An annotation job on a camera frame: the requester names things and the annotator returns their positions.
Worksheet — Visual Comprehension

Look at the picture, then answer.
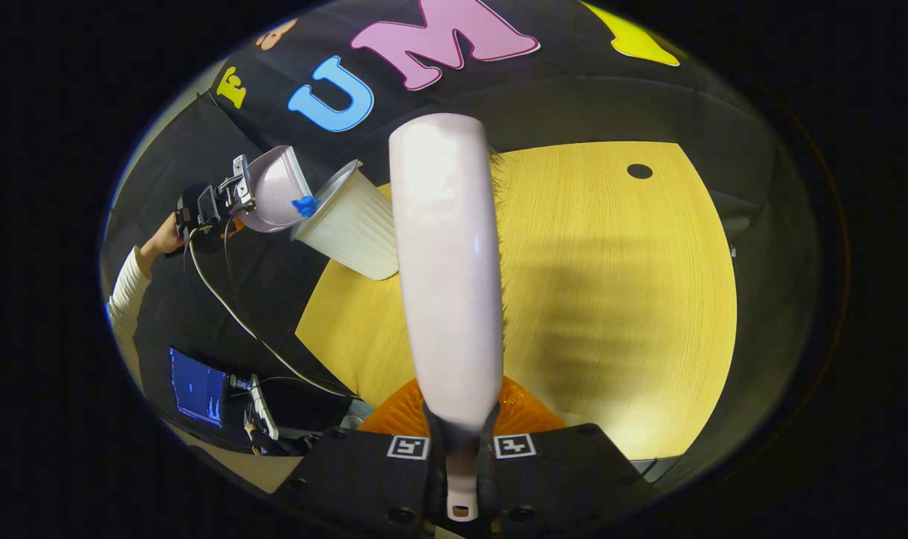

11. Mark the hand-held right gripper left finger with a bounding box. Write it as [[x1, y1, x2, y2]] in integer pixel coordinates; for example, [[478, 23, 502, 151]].
[[274, 378, 448, 539]]

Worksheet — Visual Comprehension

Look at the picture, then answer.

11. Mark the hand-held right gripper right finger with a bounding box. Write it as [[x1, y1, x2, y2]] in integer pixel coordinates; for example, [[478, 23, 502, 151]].
[[478, 377, 653, 539]]

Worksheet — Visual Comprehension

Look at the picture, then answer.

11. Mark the pink dustpan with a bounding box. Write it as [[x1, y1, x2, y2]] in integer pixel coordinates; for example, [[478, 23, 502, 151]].
[[233, 145, 318, 234]]

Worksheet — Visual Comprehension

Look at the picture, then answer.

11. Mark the white ribbed garbage bin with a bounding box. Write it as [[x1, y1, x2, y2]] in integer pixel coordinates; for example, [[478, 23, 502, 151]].
[[290, 159, 400, 281]]

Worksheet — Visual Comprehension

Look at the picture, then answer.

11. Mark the pink small broom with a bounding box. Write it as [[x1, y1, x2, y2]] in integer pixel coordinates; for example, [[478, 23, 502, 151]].
[[389, 113, 507, 523]]

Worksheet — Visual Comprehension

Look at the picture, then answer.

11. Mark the open laptop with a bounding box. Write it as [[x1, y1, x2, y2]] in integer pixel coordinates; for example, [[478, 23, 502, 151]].
[[168, 346, 281, 444]]

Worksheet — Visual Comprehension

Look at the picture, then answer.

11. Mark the white cable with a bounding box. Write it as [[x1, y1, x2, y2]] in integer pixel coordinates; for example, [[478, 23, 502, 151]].
[[186, 225, 361, 399]]

